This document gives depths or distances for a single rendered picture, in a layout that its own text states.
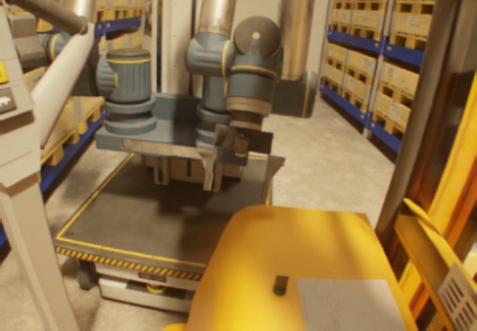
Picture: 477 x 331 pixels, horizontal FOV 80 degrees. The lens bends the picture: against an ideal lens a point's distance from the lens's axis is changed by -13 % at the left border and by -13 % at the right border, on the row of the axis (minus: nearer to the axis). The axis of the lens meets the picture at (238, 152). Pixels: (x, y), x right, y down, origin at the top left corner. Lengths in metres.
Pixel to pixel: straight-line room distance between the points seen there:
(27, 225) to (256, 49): 0.55
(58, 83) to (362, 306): 0.61
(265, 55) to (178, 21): 1.03
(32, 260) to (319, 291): 0.47
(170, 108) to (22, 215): 1.23
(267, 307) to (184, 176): 1.46
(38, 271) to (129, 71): 1.03
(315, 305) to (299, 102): 0.87
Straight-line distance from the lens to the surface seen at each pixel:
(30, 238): 0.52
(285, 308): 0.57
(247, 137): 0.71
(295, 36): 1.23
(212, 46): 0.93
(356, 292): 0.63
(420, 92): 0.68
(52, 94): 0.51
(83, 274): 1.73
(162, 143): 1.41
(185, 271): 1.37
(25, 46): 0.49
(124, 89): 1.44
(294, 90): 1.27
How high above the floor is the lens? 1.33
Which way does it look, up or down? 24 degrees down
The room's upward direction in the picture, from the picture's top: 5 degrees clockwise
